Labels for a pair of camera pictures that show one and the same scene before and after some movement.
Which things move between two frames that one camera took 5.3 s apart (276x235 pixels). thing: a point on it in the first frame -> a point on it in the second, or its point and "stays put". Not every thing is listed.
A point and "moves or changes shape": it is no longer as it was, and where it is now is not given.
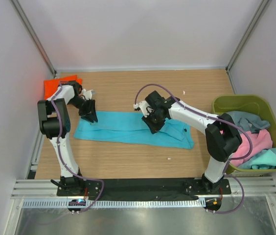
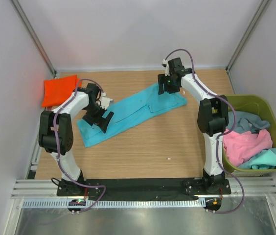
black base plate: x=138 y=189 stays put
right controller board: x=213 y=203 stays put
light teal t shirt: x=267 y=159 stays put
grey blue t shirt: x=247 y=122 stays put
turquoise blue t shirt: x=129 y=127 moves or changes shape
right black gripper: x=153 y=128 -> x=162 y=79
